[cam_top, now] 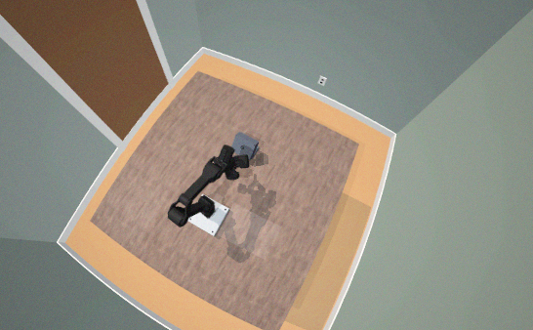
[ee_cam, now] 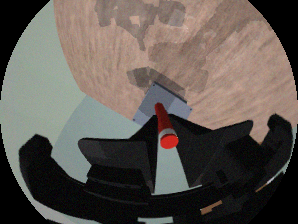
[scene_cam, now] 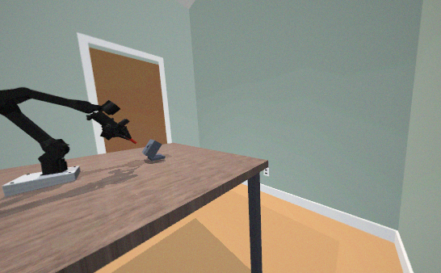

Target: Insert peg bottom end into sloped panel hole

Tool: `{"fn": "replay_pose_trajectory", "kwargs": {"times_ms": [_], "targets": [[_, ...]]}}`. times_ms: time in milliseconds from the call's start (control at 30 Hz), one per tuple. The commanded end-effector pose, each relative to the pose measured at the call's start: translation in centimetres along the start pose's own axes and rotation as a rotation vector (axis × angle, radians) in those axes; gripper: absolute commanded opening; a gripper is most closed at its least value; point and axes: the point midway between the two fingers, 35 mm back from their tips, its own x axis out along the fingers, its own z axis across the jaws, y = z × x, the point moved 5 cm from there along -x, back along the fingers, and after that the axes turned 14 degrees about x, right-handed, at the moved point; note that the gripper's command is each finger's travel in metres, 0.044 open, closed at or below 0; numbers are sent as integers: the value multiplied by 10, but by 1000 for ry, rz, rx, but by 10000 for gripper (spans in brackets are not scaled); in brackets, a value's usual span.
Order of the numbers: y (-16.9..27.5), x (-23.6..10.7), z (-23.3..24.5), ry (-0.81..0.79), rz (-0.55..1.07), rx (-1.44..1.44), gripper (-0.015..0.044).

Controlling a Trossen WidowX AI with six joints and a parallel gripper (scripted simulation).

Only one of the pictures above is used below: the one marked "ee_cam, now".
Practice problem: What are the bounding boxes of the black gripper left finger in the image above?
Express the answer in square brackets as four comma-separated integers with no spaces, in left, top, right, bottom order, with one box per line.
[77,115,158,194]

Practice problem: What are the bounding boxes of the grey sloped panel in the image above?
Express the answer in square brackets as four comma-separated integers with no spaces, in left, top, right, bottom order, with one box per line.
[130,80,193,127]

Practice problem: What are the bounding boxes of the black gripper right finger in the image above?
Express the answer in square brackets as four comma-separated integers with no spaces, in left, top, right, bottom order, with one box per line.
[169,113,253,188]

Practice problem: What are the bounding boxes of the dark red peg with bright red top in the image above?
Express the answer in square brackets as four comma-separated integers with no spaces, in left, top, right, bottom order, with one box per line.
[154,103,178,149]

